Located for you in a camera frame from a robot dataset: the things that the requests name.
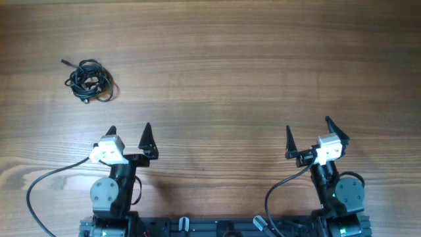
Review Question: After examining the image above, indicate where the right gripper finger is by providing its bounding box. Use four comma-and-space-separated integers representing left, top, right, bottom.
285, 125, 298, 159
325, 116, 350, 145

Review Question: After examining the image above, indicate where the black cable bundle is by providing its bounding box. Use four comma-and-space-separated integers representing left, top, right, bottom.
60, 58, 114, 105

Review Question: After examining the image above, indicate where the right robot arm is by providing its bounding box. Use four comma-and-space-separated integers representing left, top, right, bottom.
285, 116, 372, 237

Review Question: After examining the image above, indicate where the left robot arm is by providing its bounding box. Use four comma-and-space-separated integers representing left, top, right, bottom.
79, 123, 159, 237

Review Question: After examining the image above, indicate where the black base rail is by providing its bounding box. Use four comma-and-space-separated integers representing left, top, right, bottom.
79, 216, 373, 237

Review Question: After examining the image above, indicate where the left camera cable black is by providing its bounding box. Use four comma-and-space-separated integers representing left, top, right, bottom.
25, 156, 91, 237

